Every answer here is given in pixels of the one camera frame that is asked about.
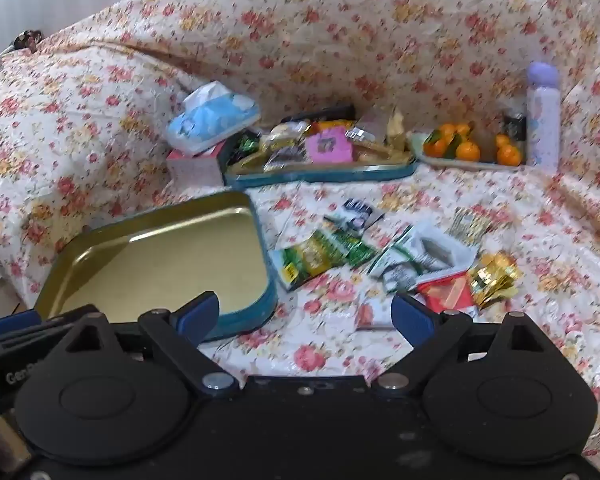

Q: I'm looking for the floral quilted sofa cover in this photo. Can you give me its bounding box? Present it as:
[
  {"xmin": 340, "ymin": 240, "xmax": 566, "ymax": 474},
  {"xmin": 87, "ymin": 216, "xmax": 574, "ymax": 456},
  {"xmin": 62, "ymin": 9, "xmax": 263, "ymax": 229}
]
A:
[{"xmin": 0, "ymin": 0, "xmax": 600, "ymax": 466}]

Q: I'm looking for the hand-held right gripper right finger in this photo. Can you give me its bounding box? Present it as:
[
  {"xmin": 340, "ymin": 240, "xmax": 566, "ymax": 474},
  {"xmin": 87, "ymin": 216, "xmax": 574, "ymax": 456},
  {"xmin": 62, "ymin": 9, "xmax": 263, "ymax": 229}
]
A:
[{"xmin": 372, "ymin": 293, "xmax": 549, "ymax": 394}]

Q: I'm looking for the white orange snack packet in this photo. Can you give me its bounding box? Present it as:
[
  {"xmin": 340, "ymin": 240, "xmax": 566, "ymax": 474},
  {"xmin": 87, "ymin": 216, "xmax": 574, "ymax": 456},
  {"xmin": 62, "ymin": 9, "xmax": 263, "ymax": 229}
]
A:
[{"xmin": 355, "ymin": 292, "xmax": 398, "ymax": 331}]

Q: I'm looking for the white fruit plate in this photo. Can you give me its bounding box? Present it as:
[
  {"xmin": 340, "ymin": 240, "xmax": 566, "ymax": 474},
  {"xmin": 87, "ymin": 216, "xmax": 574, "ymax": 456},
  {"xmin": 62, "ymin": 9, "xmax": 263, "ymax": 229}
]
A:
[{"xmin": 409, "ymin": 131, "xmax": 528, "ymax": 173}]

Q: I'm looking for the dark coffee can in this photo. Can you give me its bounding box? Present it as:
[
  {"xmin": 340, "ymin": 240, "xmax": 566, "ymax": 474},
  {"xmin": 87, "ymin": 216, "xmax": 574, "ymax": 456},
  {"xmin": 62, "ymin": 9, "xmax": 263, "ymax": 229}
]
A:
[{"xmin": 502, "ymin": 110, "xmax": 528, "ymax": 141}]

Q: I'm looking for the gold foil candy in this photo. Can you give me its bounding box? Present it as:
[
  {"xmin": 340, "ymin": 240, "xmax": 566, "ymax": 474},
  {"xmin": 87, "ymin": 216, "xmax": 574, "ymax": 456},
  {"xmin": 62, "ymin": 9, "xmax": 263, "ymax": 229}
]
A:
[{"xmin": 467, "ymin": 252, "xmax": 523, "ymax": 308}]

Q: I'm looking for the white green snack packet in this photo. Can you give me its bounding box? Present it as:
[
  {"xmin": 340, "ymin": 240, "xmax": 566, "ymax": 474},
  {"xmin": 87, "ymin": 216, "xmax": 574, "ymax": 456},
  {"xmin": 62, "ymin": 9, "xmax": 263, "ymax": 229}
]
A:
[{"xmin": 367, "ymin": 225, "xmax": 426, "ymax": 293}]

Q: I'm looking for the dark green candy packet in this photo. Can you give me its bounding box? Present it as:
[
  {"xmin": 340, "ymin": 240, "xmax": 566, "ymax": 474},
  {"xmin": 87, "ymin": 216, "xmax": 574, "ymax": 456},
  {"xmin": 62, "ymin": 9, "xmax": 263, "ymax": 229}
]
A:
[{"xmin": 337, "ymin": 232, "xmax": 381, "ymax": 268}]

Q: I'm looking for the green yellow snack packet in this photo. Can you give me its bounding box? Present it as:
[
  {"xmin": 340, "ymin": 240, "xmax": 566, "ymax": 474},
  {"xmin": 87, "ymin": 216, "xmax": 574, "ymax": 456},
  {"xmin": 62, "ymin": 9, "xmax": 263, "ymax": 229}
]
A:
[{"xmin": 269, "ymin": 232, "xmax": 351, "ymax": 292}]

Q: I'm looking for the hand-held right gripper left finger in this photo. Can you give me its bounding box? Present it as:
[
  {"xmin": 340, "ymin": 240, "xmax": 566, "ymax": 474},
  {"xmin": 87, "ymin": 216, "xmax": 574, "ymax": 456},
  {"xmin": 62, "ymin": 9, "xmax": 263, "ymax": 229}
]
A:
[{"xmin": 62, "ymin": 291, "xmax": 238, "ymax": 397}]

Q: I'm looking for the pink snack packet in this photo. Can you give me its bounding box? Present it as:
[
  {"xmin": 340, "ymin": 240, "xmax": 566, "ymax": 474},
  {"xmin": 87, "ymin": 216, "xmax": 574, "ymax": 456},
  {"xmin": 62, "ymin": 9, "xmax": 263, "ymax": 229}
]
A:
[{"xmin": 305, "ymin": 130, "xmax": 353, "ymax": 165}]

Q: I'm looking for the blue white tissue pack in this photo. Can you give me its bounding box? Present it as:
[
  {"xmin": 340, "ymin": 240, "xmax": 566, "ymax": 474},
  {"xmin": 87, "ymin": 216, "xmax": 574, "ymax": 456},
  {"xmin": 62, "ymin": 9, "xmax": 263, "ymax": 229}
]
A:
[{"xmin": 166, "ymin": 81, "xmax": 262, "ymax": 156}]

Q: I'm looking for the black snack bar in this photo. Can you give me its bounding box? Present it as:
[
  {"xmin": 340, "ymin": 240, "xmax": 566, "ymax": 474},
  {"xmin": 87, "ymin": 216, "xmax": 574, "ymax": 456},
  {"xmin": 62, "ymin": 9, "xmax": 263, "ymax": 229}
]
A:
[{"xmin": 280, "ymin": 104, "xmax": 357, "ymax": 125}]

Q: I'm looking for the teal tin tray with snacks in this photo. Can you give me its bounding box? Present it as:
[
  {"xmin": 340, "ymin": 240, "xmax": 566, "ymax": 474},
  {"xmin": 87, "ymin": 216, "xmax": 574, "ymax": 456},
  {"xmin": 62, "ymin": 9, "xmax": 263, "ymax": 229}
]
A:
[{"xmin": 223, "ymin": 125, "xmax": 418, "ymax": 187}]

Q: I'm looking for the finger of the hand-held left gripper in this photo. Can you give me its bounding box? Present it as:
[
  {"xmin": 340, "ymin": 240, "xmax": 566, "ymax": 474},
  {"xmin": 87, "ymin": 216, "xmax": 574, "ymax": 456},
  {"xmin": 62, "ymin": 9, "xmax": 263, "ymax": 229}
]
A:
[
  {"xmin": 0, "ymin": 305, "xmax": 101, "ymax": 348},
  {"xmin": 0, "ymin": 327, "xmax": 72, "ymax": 406}
]

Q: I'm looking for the pale white snack packet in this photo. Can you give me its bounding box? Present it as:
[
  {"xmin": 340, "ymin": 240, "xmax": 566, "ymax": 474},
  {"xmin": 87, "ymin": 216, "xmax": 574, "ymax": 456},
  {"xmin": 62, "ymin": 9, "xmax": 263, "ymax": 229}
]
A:
[{"xmin": 410, "ymin": 225, "xmax": 481, "ymax": 276}]

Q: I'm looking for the purple white thermos bottle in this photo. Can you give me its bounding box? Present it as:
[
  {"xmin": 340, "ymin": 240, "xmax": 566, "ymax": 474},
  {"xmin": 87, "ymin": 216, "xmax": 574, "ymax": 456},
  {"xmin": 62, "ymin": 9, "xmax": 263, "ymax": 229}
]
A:
[{"xmin": 525, "ymin": 61, "xmax": 561, "ymax": 173}]

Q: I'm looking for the white black snack packet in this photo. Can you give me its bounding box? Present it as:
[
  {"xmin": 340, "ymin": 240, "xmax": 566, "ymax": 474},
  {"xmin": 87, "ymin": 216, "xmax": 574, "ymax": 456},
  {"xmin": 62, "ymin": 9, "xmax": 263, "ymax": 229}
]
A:
[{"xmin": 325, "ymin": 197, "xmax": 386, "ymax": 233}]

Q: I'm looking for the pink box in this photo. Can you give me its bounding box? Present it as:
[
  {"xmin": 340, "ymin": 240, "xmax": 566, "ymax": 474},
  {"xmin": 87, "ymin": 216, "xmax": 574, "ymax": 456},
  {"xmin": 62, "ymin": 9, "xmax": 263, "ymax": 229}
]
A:
[{"xmin": 166, "ymin": 140, "xmax": 241, "ymax": 188}]

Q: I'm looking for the teal gold tin tray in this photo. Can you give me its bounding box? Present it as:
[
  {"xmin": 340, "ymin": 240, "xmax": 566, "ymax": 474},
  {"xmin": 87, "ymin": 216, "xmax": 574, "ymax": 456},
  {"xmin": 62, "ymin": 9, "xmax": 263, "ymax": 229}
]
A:
[{"xmin": 34, "ymin": 191, "xmax": 277, "ymax": 343}]

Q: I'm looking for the yellow black patterned packet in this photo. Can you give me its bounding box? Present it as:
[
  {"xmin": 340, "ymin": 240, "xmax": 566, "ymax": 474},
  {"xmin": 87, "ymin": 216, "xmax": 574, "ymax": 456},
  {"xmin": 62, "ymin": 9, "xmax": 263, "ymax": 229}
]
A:
[{"xmin": 447, "ymin": 207, "xmax": 491, "ymax": 248}]

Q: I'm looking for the pile of tangerines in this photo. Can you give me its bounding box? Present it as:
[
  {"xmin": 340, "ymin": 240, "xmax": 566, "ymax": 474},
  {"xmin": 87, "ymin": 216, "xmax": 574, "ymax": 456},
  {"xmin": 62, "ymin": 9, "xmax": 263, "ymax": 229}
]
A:
[{"xmin": 422, "ymin": 122, "xmax": 523, "ymax": 167}]

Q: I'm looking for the beige paper packet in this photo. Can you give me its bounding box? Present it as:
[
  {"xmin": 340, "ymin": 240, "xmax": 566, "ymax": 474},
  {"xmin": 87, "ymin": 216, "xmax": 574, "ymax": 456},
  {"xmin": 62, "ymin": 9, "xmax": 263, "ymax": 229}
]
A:
[{"xmin": 385, "ymin": 107, "xmax": 406, "ymax": 143}]

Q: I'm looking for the red white snack packet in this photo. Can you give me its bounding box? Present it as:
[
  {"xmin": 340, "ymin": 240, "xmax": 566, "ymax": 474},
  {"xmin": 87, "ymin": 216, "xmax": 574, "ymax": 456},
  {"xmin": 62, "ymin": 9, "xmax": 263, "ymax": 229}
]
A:
[{"xmin": 416, "ymin": 272, "xmax": 481, "ymax": 316}]

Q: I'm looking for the dark patterned object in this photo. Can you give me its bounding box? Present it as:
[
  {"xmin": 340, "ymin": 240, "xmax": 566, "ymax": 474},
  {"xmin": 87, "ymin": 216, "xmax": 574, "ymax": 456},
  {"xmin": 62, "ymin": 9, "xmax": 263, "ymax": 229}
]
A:
[{"xmin": 10, "ymin": 30, "xmax": 43, "ymax": 53}]

